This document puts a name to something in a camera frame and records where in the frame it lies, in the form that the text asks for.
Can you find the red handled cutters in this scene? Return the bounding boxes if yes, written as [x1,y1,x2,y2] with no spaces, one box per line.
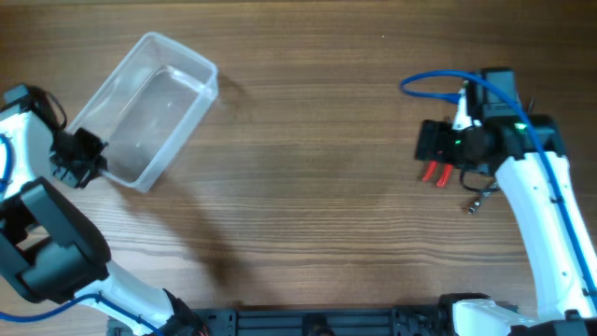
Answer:
[422,161,453,188]

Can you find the clear plastic storage container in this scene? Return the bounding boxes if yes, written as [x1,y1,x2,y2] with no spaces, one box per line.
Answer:
[68,32,218,192]

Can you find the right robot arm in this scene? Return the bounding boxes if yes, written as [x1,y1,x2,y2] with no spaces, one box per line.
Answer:
[399,68,596,335]

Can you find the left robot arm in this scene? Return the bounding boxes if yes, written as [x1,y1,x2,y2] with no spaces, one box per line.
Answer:
[1,84,210,335]

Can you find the small metal wrench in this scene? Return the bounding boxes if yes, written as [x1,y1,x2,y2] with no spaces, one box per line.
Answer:
[466,180,499,215]

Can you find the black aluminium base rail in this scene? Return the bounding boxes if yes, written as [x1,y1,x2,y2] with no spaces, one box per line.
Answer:
[195,305,454,336]

